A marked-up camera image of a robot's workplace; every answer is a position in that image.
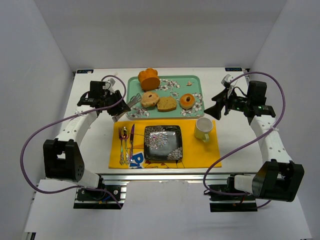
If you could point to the speckled raisin bagel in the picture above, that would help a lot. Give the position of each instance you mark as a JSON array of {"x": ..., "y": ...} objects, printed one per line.
[{"x": 149, "y": 99}]

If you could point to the golden plain bagel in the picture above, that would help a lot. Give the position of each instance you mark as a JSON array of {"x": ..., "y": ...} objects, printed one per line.
[{"x": 187, "y": 101}]

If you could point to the iridescent fork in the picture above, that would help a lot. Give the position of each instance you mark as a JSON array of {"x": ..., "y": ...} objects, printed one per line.
[{"x": 122, "y": 158}]

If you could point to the white and green mug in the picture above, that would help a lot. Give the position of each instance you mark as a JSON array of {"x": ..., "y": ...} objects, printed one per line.
[{"x": 203, "y": 127}]

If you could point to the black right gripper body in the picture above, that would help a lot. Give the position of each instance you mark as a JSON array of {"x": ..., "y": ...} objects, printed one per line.
[{"x": 225, "y": 104}]

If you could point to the blue label corner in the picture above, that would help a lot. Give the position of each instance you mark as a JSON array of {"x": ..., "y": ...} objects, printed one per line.
[
  {"x": 233, "y": 69},
  {"x": 84, "y": 71}
]

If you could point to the brown bread slice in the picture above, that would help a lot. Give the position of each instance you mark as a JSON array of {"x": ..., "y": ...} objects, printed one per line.
[{"x": 166, "y": 104}]

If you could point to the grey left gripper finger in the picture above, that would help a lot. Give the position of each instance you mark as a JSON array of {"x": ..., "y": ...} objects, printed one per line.
[
  {"x": 134, "y": 100},
  {"x": 117, "y": 117}
]

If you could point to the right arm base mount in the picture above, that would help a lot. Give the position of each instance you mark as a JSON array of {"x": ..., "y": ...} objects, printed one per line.
[{"x": 220, "y": 203}]

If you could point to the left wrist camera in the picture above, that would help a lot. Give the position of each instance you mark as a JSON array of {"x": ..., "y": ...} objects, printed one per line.
[{"x": 108, "y": 85}]

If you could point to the orange brioche loaf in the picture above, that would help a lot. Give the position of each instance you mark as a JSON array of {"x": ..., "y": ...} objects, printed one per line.
[{"x": 149, "y": 79}]

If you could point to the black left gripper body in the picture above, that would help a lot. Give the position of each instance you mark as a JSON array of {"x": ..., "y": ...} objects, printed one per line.
[{"x": 117, "y": 103}]

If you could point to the yellow printed placemat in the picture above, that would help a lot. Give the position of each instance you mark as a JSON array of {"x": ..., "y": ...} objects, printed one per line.
[{"x": 196, "y": 153}]

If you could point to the black floral square plate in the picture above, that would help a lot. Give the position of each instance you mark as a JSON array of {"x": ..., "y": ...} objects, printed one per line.
[{"x": 163, "y": 143}]

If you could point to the iridescent table knife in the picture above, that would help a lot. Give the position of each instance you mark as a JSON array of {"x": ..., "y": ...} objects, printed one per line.
[{"x": 131, "y": 141}]

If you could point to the blue label right corner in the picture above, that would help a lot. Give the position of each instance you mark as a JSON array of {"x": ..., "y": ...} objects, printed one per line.
[{"x": 233, "y": 69}]

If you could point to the aluminium table edge rail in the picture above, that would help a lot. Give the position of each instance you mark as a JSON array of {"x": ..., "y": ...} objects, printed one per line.
[{"x": 153, "y": 176}]

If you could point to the blue label left corner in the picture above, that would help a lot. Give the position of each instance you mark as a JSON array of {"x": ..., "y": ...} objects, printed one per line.
[{"x": 84, "y": 71}]

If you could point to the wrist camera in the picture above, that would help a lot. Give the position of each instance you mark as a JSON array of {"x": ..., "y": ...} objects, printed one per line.
[
  {"x": 227, "y": 81},
  {"x": 108, "y": 85}
]

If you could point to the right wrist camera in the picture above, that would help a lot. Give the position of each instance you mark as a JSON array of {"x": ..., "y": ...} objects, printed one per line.
[{"x": 227, "y": 81}]

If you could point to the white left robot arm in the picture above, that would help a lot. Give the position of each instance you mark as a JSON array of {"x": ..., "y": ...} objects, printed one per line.
[{"x": 63, "y": 160}]

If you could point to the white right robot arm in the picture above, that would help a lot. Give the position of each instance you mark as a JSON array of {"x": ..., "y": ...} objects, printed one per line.
[{"x": 279, "y": 177}]

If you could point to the iridescent spoon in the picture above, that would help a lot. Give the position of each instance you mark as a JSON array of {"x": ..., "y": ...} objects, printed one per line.
[{"x": 125, "y": 136}]

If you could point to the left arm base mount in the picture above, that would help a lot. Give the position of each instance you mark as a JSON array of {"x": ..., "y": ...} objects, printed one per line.
[{"x": 98, "y": 200}]

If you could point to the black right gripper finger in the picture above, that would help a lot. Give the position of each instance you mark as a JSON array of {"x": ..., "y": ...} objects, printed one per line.
[
  {"x": 221, "y": 97},
  {"x": 215, "y": 111}
]

